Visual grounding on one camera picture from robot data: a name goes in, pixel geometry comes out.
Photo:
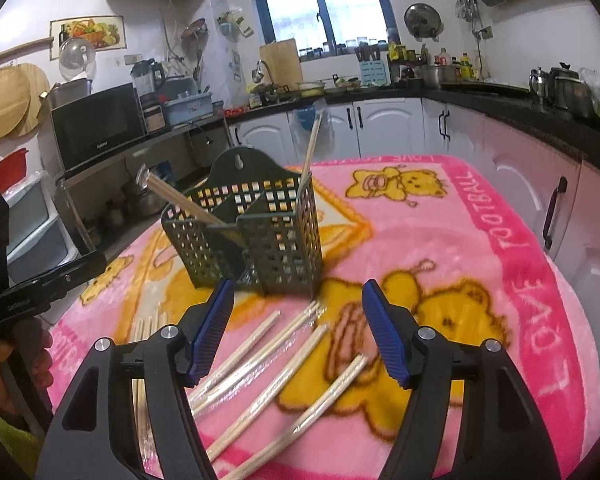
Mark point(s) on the metal kitchen shelf rack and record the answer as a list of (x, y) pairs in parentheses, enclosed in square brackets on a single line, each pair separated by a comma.
[(105, 165)]

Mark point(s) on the group of condiment bottles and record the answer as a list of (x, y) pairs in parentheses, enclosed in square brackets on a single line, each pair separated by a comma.
[(462, 65)]

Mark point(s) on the round wooden board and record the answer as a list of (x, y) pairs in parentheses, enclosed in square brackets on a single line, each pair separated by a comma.
[(37, 95), (0, 105)]

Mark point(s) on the light blue knife block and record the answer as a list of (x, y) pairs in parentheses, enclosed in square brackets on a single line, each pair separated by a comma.
[(374, 72)]

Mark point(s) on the stainless steel stockpot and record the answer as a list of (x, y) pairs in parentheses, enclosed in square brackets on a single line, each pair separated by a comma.
[(437, 76)]

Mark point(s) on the light blue dish drainer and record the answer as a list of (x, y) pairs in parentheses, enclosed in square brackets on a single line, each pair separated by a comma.
[(187, 110)]

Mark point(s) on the pink printed blanket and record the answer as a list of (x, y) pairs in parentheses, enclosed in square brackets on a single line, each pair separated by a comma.
[(480, 240)]

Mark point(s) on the fruit wall poster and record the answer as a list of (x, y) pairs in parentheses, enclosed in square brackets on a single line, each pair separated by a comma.
[(87, 32)]

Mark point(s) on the red plastic basin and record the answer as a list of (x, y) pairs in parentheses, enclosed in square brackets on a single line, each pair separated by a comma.
[(2, 170)]

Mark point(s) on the black microwave oven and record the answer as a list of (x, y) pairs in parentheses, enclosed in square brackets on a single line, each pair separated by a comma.
[(100, 127)]

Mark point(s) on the stacked steel pots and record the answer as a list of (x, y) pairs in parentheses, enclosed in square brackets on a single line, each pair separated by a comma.
[(140, 200)]

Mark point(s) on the black blender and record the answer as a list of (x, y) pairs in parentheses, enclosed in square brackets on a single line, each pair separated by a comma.
[(145, 77)]

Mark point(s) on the chrome faucet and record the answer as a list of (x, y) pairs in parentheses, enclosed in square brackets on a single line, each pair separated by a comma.
[(262, 71)]

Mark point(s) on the metal chopstick holder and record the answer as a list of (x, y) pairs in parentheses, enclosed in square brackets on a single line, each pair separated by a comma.
[(280, 250)]

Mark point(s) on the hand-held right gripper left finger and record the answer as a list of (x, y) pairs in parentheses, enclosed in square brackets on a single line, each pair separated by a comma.
[(211, 332)]

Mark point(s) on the row of spice jars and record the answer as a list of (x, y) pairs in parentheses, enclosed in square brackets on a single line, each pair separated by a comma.
[(340, 49)]

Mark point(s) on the small steel kettle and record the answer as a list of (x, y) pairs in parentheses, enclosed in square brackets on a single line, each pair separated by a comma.
[(539, 87)]

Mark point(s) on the hanging steel pot lid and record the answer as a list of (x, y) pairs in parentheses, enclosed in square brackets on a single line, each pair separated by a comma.
[(422, 20)]

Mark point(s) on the clear dome cover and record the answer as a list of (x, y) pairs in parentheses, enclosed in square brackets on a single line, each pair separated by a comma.
[(77, 57)]

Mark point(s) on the plastic drawer unit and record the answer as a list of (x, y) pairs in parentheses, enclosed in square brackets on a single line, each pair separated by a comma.
[(35, 230)]

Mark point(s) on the person's left hand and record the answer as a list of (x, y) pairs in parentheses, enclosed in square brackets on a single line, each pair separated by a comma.
[(39, 355)]

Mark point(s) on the wall mounted green holder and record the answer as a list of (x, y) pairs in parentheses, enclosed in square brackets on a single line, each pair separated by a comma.
[(235, 25)]

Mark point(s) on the hanging small kitchen tools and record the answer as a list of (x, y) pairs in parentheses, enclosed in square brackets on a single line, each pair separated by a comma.
[(467, 10)]

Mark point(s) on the wooden cutting board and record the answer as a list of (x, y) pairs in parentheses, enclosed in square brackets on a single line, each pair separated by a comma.
[(280, 65)]

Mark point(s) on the wall power socket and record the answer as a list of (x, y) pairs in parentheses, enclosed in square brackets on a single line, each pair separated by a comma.
[(486, 32)]

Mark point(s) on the blue framed window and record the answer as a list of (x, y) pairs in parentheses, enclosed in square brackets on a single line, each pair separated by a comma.
[(325, 5)]

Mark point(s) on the glass baking dish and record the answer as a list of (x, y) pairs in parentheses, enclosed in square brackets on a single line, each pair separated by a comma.
[(310, 89)]

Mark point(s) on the blue hanging plastic bag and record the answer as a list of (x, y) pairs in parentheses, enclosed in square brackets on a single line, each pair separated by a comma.
[(306, 117)]

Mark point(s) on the hanging metal colander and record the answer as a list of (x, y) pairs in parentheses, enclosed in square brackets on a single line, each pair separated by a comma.
[(195, 29)]

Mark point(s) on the metal pot on microwave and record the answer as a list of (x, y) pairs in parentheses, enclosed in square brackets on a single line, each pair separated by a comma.
[(70, 92)]

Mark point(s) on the wall switch plate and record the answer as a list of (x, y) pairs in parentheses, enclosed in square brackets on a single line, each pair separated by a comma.
[(133, 59)]

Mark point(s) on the small brown box appliance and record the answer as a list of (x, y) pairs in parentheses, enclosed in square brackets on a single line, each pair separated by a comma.
[(153, 119)]

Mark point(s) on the wooden rolling pin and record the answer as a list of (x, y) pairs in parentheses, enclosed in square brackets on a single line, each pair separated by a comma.
[(15, 50)]

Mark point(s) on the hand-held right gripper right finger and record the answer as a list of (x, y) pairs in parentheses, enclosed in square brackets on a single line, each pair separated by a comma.
[(386, 340)]

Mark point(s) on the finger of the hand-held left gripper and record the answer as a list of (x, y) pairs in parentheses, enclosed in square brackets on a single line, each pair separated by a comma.
[(65, 275)]

